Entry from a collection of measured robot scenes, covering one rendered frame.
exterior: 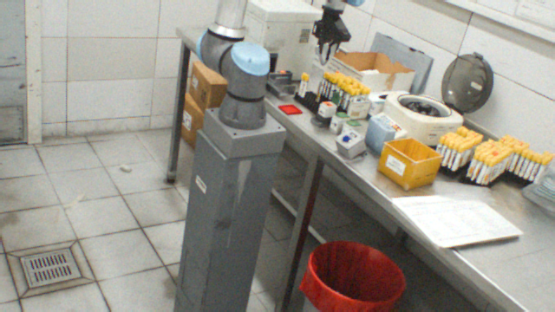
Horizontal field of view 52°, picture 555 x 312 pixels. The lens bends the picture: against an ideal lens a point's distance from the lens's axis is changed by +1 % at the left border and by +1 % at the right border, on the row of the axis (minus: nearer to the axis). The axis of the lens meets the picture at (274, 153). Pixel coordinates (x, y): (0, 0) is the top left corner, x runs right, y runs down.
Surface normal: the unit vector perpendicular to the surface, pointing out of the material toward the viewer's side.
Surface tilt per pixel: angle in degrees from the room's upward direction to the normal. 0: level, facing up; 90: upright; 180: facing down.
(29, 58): 90
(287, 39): 90
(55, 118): 90
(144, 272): 0
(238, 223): 90
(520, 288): 0
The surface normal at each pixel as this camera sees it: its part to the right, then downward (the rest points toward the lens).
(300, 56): 0.52, 0.48
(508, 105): -0.84, 0.11
